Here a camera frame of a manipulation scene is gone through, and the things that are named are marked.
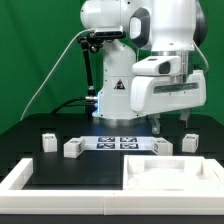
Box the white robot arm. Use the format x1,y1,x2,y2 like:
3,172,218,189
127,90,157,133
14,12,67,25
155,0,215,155
80,0,206,134

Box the front camera on mount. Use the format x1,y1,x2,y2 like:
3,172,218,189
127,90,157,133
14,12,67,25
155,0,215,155
94,26,126,39

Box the grey camera cable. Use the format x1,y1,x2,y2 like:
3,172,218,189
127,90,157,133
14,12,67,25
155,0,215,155
19,27,96,122

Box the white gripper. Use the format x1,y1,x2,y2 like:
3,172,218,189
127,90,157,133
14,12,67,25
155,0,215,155
130,70,206,134

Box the fiducial marker sheet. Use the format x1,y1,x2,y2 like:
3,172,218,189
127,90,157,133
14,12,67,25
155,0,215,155
84,136,154,151

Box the white square tabletop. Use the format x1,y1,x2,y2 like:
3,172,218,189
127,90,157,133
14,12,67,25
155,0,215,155
123,155,224,192

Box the white U-shaped fence frame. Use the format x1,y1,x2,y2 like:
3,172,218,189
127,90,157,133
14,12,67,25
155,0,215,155
0,158,224,215

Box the black base cables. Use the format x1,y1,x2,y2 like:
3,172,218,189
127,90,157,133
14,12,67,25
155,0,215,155
50,96,100,116

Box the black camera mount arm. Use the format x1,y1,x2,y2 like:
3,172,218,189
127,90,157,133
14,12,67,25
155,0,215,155
77,35,97,118

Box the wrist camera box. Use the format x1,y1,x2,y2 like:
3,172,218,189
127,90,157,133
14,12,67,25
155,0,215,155
132,56,181,76

